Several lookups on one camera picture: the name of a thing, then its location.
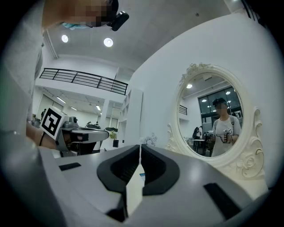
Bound person's head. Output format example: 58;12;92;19
42;0;119;31

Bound white side cabinet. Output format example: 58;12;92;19
97;144;135;154

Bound vase of pale flowers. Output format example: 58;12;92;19
139;132;158;147

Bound white ornate oval mirror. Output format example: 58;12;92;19
165;63;266;179

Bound black balcony railing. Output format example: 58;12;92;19
241;0;260;22
39;67;129;96

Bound teal face mask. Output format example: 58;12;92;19
61;21;91;30

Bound yellow plant in black pot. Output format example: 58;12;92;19
108;130;120;148

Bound person's left hand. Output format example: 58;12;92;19
63;130;73;148

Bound white bookshelf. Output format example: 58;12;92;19
118;87;144;143

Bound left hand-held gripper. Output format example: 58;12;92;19
39;106;110;158

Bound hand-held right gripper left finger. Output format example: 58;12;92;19
38;144;142;223

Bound person's grey shirt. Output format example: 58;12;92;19
0;0;46;145

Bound black head camera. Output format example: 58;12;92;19
110;10;130;32

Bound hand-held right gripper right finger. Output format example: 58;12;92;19
128;143;254;227

